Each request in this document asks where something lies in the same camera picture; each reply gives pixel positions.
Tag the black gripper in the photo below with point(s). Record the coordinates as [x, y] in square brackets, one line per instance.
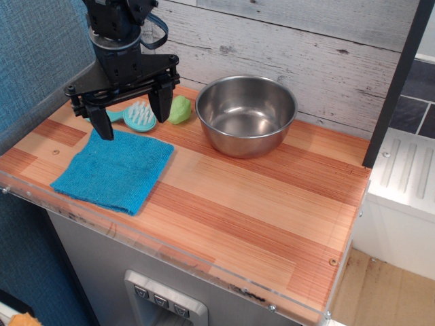
[122, 72]

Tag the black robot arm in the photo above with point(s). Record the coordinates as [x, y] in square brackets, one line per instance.
[118, 31]

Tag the blue folded towel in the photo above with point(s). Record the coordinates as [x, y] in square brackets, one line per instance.
[117, 175]

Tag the clear acrylic edge guard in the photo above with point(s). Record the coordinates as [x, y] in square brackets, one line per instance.
[321, 262]

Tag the teal scrub brush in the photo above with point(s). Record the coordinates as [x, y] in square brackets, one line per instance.
[138, 117]

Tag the green toy vegetable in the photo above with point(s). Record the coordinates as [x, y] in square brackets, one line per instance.
[180, 110]

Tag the stainless steel bowl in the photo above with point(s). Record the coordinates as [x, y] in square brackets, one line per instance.
[245, 116]

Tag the grey toy fridge cabinet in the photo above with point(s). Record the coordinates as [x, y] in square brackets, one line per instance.
[239, 283]

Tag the silver dispenser button panel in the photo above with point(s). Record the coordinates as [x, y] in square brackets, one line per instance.
[154, 303]

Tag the orange toy object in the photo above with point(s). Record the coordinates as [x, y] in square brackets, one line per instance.
[24, 320]

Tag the white toy sink unit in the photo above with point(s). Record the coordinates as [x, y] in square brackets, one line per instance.
[396, 222]

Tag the black vertical post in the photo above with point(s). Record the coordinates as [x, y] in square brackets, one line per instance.
[411, 45]

